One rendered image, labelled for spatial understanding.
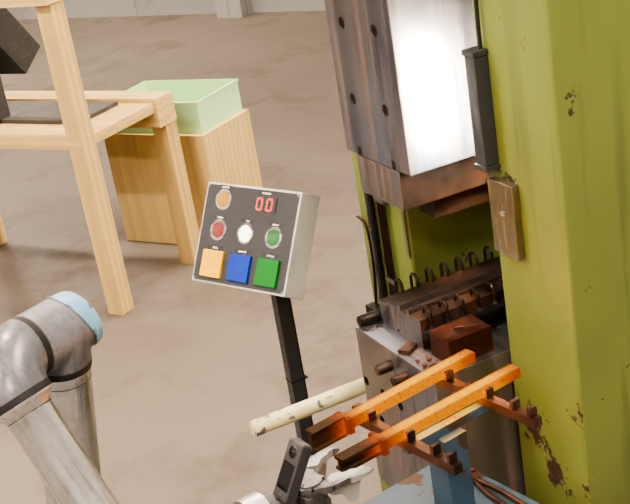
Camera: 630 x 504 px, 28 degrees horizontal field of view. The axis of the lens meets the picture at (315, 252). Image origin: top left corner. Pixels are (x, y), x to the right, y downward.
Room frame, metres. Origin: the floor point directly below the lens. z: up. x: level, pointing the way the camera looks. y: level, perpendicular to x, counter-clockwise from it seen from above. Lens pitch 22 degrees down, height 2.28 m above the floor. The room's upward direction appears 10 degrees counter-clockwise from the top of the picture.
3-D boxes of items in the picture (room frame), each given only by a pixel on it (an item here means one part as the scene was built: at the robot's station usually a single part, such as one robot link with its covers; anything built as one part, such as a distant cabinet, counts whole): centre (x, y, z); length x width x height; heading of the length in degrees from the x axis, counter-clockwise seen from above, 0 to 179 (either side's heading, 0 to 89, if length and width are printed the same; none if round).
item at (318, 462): (2.07, 0.05, 1.00); 0.09 x 0.03 x 0.06; 148
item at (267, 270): (3.08, 0.13, 1.01); 0.07 x 0.05 x 0.07; 48
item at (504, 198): (2.52, -0.42, 1.27); 0.09 x 0.02 x 0.17; 23
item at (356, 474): (1.99, 0.00, 1.00); 0.09 x 0.03 x 0.06; 97
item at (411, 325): (2.84, -0.37, 0.96); 0.42 x 0.20 x 0.09; 113
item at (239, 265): (3.14, 0.21, 1.01); 0.07 x 0.05 x 0.07; 48
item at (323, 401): (3.04, 0.04, 0.62); 0.44 x 0.05 x 0.05; 113
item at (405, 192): (2.84, -0.37, 1.32); 0.42 x 0.20 x 0.10; 113
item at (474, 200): (2.84, -0.42, 1.24); 0.30 x 0.07 x 0.06; 113
